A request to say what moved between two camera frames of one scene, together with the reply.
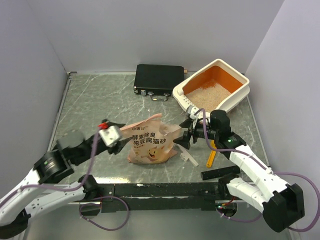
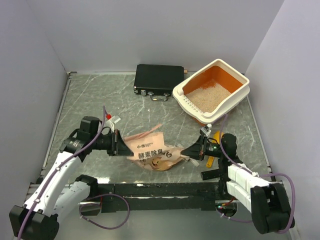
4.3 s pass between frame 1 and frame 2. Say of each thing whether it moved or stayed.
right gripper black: moved
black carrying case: stayed
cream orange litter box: stayed
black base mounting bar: stayed
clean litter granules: stayed
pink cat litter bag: moved
